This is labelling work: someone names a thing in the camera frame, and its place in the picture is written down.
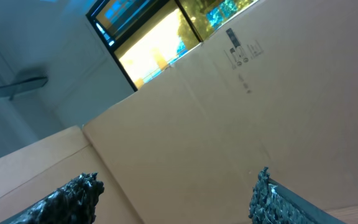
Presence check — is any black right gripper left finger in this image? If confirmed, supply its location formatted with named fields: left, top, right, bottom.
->
left=3, top=172, right=104, bottom=224

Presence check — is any black framed window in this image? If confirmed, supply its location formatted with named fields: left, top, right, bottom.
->
left=86, top=0, right=255, bottom=90

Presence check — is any brown cardboard box wall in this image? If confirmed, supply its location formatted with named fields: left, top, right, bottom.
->
left=83, top=1, right=358, bottom=223

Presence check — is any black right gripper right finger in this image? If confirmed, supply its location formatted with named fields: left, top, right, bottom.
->
left=249, top=167, right=344, bottom=224

